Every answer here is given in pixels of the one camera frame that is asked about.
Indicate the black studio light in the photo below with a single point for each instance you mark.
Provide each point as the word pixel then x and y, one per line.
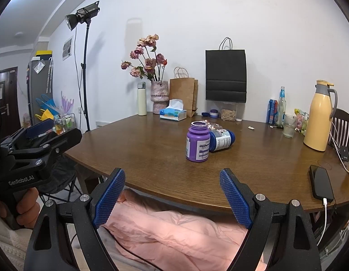
pixel 84 12

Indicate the blue drink can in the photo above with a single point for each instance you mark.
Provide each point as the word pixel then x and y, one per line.
pixel 271 113

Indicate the black light stand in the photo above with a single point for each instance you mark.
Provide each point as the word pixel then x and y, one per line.
pixel 84 90

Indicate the clear drinking glass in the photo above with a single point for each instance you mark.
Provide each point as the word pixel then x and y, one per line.
pixel 289 128

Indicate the pink jacket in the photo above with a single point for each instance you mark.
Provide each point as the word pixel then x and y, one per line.
pixel 177 231

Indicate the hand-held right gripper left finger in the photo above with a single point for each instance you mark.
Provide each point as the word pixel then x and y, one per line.
pixel 111 197

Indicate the colourful snack packets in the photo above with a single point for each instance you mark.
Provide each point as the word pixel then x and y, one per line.
pixel 301 122

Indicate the yellow box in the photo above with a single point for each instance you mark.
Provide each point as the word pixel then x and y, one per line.
pixel 44 53

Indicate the pink ribbed vase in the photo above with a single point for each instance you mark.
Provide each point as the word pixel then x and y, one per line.
pixel 159 98

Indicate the cream thermos flask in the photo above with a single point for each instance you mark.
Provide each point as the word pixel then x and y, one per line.
pixel 142 101

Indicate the black paper bag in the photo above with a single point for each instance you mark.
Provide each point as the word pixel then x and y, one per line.
pixel 225 73

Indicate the dried pink flowers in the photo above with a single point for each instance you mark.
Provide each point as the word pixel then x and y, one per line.
pixel 148 62

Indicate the brown paper bag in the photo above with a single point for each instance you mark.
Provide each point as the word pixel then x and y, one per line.
pixel 182 96

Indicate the person's left hand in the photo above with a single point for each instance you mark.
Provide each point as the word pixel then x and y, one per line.
pixel 29 206

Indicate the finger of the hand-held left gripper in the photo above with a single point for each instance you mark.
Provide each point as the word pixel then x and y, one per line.
pixel 67 139
pixel 40 128

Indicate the dark wooden chair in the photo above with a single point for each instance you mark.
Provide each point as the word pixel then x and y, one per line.
pixel 343 127

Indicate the yellow thermos jug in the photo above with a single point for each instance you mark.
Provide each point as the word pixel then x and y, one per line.
pixel 317 121

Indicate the blue tissue box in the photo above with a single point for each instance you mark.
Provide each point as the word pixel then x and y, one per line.
pixel 173 113

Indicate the clear plastic bag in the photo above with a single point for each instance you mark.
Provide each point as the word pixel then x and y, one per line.
pixel 214 126

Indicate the black smartphone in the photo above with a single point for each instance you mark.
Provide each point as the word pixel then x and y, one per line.
pixel 321 182

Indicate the white wall socket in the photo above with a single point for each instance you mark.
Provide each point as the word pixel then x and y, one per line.
pixel 103 124

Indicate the purple plastic hangers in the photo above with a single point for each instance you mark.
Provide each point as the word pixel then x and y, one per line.
pixel 66 103

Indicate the person's left forearm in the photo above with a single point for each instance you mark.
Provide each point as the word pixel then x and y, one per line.
pixel 8 248

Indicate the grey refrigerator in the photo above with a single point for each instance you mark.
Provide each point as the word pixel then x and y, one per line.
pixel 39 90

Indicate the clear snack container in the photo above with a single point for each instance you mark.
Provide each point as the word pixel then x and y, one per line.
pixel 228 113

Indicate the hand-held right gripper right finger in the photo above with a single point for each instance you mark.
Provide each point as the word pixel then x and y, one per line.
pixel 235 197

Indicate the black power adapter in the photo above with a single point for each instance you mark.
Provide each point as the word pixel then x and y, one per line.
pixel 345 153

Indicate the purple plastic bottle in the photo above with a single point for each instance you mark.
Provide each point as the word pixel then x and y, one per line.
pixel 197 144

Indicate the black folding chair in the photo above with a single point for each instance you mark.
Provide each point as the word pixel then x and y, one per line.
pixel 60 175

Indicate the dark wooden door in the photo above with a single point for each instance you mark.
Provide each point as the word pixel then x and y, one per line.
pixel 6 98

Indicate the small blue lidded jar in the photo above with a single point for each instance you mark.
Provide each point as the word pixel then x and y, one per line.
pixel 214 113

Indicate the blue bottle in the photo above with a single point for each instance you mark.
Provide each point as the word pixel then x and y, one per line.
pixel 221 140

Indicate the clear glass bottle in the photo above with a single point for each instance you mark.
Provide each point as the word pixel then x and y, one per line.
pixel 281 110

